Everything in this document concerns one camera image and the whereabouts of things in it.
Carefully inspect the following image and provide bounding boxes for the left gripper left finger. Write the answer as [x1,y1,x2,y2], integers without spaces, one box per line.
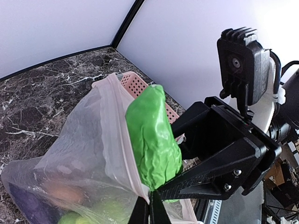
[128,197,150,224]

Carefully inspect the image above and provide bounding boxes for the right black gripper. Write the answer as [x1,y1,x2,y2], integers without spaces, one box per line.
[157,97,281,200]

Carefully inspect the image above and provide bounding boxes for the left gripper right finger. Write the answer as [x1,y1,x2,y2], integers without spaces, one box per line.
[149,191,171,224]

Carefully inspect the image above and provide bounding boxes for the green toy bitter gourd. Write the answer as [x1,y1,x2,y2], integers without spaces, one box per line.
[125,84,183,203]

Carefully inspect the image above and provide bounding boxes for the clear dotted zip bag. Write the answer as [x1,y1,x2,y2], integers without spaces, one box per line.
[1,72,199,224]

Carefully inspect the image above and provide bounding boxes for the brown toy potato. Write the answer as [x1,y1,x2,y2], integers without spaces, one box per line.
[43,182,85,210]

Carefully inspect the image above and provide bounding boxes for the pink plastic basket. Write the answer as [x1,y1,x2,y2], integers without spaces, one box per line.
[116,71,179,125]

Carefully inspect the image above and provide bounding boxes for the purple toy eggplant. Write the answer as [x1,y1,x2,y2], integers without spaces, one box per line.
[9,183,60,224]

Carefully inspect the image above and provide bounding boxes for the green toy guava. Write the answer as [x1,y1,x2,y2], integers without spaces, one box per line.
[58,211,94,224]

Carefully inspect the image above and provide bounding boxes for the white slotted cable duct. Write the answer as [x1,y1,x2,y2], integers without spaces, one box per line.
[208,200,222,224]

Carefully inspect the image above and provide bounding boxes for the right black frame post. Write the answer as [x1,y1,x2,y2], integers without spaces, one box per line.
[111,0,144,49]

